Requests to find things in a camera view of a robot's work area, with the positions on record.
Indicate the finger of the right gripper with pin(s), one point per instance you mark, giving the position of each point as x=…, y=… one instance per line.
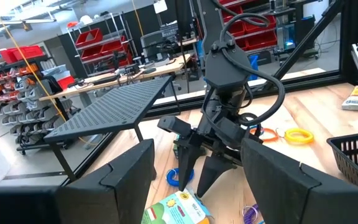
x=186, y=165
x=211, y=175

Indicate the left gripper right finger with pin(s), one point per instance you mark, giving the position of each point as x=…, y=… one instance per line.
x=278, y=193

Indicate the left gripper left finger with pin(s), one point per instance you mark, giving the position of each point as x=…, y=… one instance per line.
x=123, y=193

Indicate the blue coil wristband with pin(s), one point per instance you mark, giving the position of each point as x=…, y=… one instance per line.
x=169, y=177

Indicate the purple coil wristband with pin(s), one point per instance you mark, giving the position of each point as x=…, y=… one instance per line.
x=250, y=214

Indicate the colourful crayon box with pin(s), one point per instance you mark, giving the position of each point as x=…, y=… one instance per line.
x=176, y=210

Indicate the orange rubber band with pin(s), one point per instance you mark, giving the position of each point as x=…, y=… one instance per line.
x=273, y=135

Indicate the yellow coil wristband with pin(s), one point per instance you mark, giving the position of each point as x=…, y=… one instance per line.
x=287, y=136

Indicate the black plastic basket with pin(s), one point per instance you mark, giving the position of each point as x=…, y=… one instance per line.
x=353, y=155

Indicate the small yellow white packet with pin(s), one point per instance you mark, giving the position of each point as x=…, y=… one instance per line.
x=356, y=99

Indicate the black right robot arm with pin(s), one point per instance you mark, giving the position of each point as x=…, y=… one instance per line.
x=225, y=67

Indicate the black perforated metal shelf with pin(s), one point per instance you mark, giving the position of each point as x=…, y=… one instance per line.
x=113, y=109

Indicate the wooden workbench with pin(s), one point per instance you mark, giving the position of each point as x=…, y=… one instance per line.
x=166, y=67

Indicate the dark rack with red bins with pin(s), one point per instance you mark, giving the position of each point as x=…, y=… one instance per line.
x=259, y=39

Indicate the grey bin rack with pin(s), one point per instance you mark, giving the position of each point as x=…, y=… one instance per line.
x=26, y=105

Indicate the shelf with red bins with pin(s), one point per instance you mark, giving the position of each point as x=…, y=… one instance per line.
x=26, y=52

